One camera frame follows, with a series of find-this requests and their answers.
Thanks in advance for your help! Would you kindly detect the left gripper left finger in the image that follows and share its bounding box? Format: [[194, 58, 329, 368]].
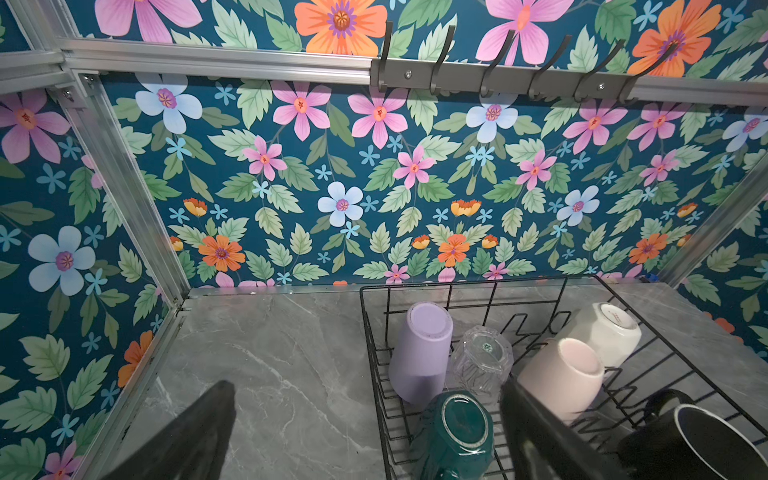
[[105, 380, 236, 480]]

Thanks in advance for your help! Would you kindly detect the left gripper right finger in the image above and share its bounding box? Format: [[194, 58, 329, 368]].
[[500, 379, 628, 480]]

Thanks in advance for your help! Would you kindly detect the dark green mug cream inside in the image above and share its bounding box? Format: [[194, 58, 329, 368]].
[[409, 390, 494, 479]]

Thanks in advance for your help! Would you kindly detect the clear glass cup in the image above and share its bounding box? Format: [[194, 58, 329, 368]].
[[449, 325, 514, 404]]

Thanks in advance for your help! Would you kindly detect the white ceramic mug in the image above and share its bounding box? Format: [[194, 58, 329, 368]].
[[555, 302, 642, 368]]

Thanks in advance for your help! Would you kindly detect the lilac plastic tumbler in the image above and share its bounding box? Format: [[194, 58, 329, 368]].
[[388, 302, 453, 407]]

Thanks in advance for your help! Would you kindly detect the black mug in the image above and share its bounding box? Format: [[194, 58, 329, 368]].
[[617, 389, 767, 479]]

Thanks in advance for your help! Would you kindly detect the black wire dish rack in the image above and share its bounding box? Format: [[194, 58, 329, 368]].
[[360, 277, 767, 479]]

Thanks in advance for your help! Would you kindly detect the black hook rail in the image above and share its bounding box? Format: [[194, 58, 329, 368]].
[[369, 22, 679, 104]]

